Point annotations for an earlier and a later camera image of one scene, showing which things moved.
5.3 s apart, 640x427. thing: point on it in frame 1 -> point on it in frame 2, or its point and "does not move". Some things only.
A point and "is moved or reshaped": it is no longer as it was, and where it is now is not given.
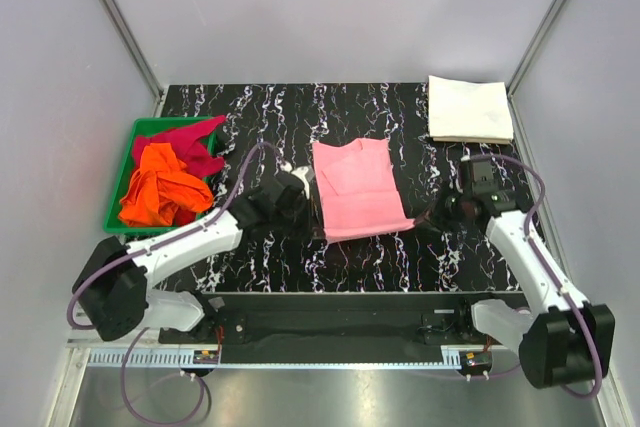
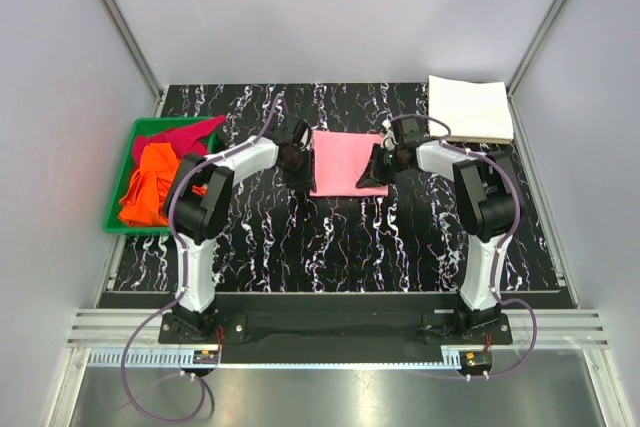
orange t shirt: x=161 y=187 does not move
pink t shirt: x=357 y=190 is moved or reshaped
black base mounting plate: x=335 y=327 does not move
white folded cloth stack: x=468 y=109 does not move
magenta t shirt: x=197 y=157 does not move
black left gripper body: x=294 y=219 -> x=299 y=172
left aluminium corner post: x=120 y=23 does not move
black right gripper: x=433 y=219 -> x=374 y=176
